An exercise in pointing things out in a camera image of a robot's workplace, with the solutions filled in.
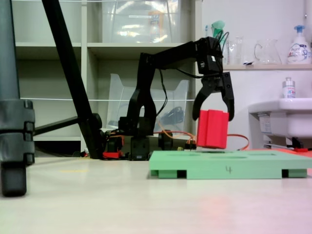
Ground thin orange wire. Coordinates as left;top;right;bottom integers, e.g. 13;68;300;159
156;119;250;151

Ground clear plastic storage box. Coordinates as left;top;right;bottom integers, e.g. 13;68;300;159
101;0;182;44

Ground white foam soap bottle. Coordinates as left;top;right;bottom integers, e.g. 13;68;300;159
287;25;312;65

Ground clear glass pitcher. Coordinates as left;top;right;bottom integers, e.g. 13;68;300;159
254;39;283;65

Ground white sink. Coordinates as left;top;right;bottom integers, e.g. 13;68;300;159
248;97;312;147

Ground green plastic item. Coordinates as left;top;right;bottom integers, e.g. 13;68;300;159
211;20;226;39

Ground clear plastic file holder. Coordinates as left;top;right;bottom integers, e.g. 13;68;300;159
106;73;190;134

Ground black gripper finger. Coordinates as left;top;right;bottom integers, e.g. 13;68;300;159
219;85;235;122
192;84;219;121

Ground green shape sorting board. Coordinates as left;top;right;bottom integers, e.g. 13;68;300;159
147;150;312;180

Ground white shelf unit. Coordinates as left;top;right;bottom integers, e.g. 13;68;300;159
9;0;203;149

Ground thin black motor wires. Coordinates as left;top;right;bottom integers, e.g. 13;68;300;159
156;68;169;117

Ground red cross columnar block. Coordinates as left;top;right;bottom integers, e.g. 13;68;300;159
196;109;230;150

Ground clear glass beaker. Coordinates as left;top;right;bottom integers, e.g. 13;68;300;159
228;36;244;65

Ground black tripod leg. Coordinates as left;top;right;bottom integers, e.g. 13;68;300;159
33;0;104;159
0;0;36;197

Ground small clear sanitizer bottle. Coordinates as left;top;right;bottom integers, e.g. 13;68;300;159
282;77;296;99

